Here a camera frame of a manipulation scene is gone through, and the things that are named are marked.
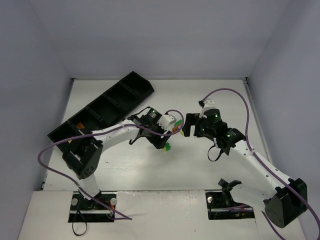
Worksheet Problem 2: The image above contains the lime and green lego stack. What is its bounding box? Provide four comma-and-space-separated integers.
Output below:
162, 142, 171, 152

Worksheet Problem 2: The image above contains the brown purple lime lego stack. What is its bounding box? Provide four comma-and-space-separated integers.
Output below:
172, 126, 185, 136

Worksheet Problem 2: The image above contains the brown lego plate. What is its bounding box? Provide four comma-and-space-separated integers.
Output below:
76, 122, 85, 129

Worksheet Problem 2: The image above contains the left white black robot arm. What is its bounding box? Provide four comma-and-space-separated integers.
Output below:
62, 108, 177, 201

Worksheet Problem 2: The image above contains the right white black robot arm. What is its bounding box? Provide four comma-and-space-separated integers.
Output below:
182, 108, 308, 229

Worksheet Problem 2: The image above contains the black five-compartment sorting tray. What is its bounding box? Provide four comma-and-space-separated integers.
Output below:
47, 71, 155, 143

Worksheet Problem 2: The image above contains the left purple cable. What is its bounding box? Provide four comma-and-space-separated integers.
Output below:
37, 109, 185, 221

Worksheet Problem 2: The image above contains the purple cable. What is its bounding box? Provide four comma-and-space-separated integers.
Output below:
202, 87, 320, 240
37, 109, 185, 221

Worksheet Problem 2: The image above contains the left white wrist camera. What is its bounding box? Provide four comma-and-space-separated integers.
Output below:
157, 114, 177, 131

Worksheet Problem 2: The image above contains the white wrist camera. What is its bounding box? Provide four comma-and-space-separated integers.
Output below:
157, 114, 177, 131
198, 98, 216, 118

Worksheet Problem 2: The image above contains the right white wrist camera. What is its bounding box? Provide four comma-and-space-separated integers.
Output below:
198, 98, 216, 118

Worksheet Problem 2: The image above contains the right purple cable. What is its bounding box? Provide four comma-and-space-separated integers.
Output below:
202, 87, 320, 240

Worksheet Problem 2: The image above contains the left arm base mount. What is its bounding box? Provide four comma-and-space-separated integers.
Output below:
68, 192, 115, 223

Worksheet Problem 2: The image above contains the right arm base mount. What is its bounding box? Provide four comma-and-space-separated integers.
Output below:
205, 178, 255, 221

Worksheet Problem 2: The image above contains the black cable loop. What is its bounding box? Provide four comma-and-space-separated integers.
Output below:
71, 209, 88, 237

